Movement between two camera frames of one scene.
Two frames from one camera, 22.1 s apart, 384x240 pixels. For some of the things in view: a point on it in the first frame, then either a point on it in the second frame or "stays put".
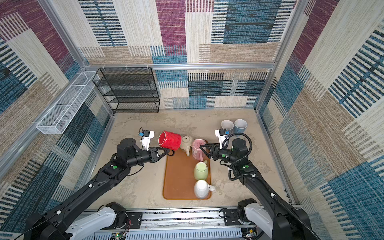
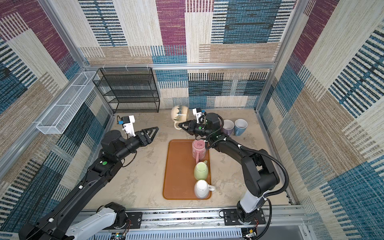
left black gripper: (153, 153) -> (145, 140)
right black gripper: (215, 153) -> (191, 129)
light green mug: (201, 170) stays put
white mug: (201, 189) stays put
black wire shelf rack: (129, 90) stays put
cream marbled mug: (185, 143) -> (179, 114)
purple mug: (228, 125) stays put
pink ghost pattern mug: (197, 152) stays put
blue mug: (240, 126) stays put
